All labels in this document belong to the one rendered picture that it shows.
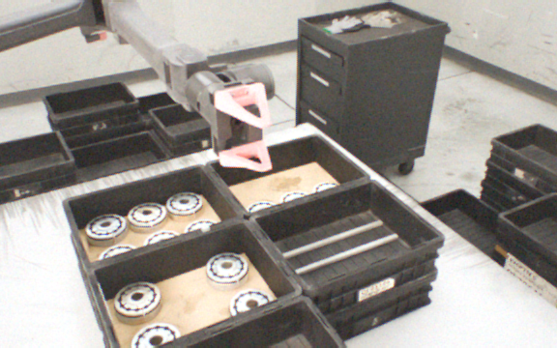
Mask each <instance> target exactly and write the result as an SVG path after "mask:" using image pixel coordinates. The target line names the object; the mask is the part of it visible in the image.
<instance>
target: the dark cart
mask: <svg viewBox="0 0 557 348"><path fill-rule="evenodd" d="M373 12H378V13H381V12H389V13H390V14H393V13H394V12H398V13H399V14H400V15H402V17H403V18H405V19H406V22H405V23H401V24H398V25H393V27H392V28H387V27H377V26H370V27H366V26H365V27H360V29H361V30H360V31H349V32H338V33H334V34H330V33H327V32H325V31H324V30H323V28H327V27H331V26H333V20H334V19H337V18H338V19H339V21H342V20H343V19H344V17H345V16H349V19H351V18H353V17H356V19H361V17H362V16H365V15H367V14H369V13H371V14H372V13H373ZM349 19H348V20H349ZM447 30H448V22H445V21H443V20H439V19H437V18H434V17H432V16H429V15H427V14H421V13H419V12H416V11H414V10H411V9H408V8H405V6H404V7H403V5H400V4H398V3H396V2H392V1H385V2H382V3H380V4H373V5H368V6H362V7H357V8H351V9H346V10H339V12H333V13H328V14H318V15H312V16H306V17H300V18H298V41H297V84H296V126H299V125H302V124H306V123H310V124H311V125H312V126H315V127H316V128H317V129H319V130H320V131H322V132H323V133H324V134H326V135H327V136H328V137H330V138H331V139H332V140H334V141H335V143H338V145H339V146H340V147H342V148H343V149H344V150H346V151H347V152H348V153H349V154H351V155H352V156H353V157H355V158H356V159H357V160H360V161H361V162H363V163H364V164H365V165H367V166H368V167H369V169H371V170H372V171H373V172H378V171H382V170H385V169H388V167H391V166H394V165H397V164H399V168H398V171H399V173H401V174H403V175H408V174H409V173H410V172H411V171H412V169H413V166H415V159H418V158H421V157H423V156H424V155H425V144H426V138H427V132H428V131H429V125H430V120H431V114H432V107H433V102H434V96H435V89H436V83H437V80H438V77H439V71H440V66H441V60H442V53H443V47H444V41H445V40H446V35H447Z"/></svg>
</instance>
